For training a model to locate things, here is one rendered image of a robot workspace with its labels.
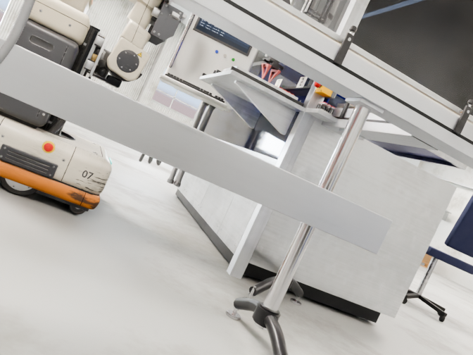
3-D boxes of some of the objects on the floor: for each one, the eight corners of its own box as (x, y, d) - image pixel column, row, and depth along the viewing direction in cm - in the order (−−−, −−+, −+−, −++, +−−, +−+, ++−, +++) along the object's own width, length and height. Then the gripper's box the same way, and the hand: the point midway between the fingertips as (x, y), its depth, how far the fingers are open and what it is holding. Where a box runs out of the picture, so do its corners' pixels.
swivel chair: (465, 330, 401) (521, 214, 397) (423, 317, 370) (483, 190, 367) (408, 296, 457) (457, 194, 453) (367, 282, 426) (419, 172, 422)
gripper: (281, 56, 242) (269, 84, 242) (267, 47, 236) (254, 75, 237) (289, 57, 236) (276, 85, 237) (274, 47, 230) (261, 77, 231)
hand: (266, 79), depth 237 cm, fingers open, 4 cm apart
